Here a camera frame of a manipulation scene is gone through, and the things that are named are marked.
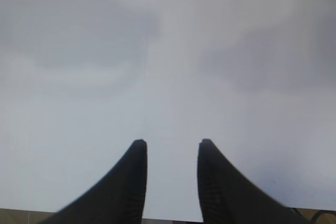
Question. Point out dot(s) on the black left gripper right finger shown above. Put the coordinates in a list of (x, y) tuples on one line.
[(227, 196)]

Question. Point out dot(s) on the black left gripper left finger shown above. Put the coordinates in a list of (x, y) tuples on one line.
[(118, 197)]

